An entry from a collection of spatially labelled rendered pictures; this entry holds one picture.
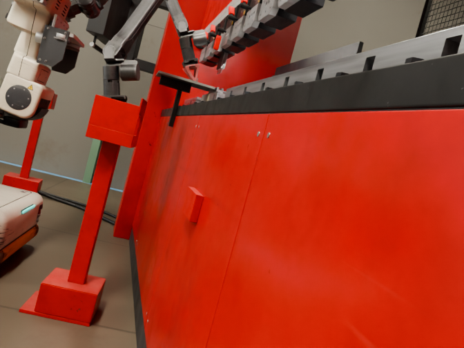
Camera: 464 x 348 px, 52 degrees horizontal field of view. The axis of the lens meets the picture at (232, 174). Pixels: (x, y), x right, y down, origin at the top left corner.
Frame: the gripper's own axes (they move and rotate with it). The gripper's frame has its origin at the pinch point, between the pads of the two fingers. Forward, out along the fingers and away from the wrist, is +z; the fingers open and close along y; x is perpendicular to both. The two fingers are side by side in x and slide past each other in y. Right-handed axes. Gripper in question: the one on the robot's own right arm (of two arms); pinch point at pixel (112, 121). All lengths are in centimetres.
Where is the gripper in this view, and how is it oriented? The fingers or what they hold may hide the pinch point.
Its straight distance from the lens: 176.1
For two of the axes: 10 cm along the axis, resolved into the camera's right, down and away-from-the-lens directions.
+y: 9.9, -0.3, 1.1
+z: 0.2, 10.0, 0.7
